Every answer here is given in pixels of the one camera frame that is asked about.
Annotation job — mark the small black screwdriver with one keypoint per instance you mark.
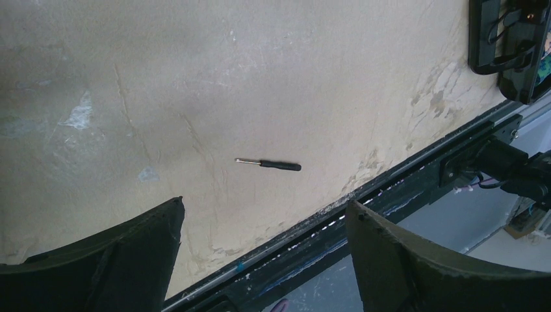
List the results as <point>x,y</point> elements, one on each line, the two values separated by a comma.
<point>288,166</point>

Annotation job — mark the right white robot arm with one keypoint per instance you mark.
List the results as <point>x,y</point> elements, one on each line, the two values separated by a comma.
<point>515,171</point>

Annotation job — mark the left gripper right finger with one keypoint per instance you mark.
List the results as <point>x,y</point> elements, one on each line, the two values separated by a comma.
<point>397,270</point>

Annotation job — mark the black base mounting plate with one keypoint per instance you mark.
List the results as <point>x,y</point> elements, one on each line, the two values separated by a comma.
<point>309,267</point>

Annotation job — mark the black foam-lined poker case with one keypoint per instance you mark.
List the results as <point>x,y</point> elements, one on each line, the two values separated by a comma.
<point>512,40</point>

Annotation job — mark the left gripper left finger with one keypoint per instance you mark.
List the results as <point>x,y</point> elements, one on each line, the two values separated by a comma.
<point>127,267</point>

